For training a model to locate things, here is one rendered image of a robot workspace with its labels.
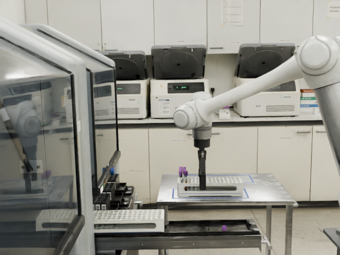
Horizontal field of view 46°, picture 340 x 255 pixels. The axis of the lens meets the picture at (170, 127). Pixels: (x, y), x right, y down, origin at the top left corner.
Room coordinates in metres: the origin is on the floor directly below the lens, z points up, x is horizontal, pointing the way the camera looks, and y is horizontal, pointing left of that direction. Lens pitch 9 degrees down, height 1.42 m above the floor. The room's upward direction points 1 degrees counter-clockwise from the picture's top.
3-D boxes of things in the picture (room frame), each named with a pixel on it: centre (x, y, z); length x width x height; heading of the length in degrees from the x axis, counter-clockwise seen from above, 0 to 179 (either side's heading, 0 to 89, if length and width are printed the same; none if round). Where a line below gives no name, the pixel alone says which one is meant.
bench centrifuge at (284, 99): (4.04, -0.95, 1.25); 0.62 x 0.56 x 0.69; 179
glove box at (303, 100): (4.19, -1.46, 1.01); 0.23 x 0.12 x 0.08; 89
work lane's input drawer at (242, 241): (1.44, 0.00, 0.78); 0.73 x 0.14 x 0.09; 90
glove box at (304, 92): (4.19, -1.49, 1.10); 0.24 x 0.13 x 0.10; 88
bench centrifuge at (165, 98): (4.04, -0.10, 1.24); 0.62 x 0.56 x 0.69; 0
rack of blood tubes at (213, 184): (1.81, -0.18, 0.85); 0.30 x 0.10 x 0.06; 88
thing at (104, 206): (1.59, 0.27, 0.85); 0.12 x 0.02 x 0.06; 0
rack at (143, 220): (1.44, 0.18, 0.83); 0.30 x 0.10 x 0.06; 90
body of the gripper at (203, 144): (1.81, -0.14, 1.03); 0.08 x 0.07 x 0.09; 178
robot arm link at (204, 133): (1.81, -0.14, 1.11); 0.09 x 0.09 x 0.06
